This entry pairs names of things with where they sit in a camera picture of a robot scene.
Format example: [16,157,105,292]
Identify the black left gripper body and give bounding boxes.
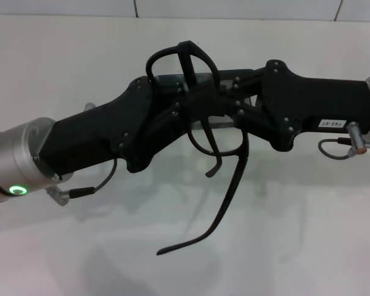
[38,77,157,173]

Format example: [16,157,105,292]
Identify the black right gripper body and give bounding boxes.
[258,60,370,152]

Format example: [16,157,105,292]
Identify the black glasses case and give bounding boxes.
[154,69,257,129]

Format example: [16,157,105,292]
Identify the black glasses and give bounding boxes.
[144,39,250,257]

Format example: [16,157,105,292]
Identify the grey right gripper cable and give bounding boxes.
[318,121,370,160]

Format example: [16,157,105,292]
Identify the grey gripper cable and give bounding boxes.
[47,157,118,207]
[318,121,370,160]

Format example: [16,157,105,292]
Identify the grey left gripper cable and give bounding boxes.
[47,157,118,207]

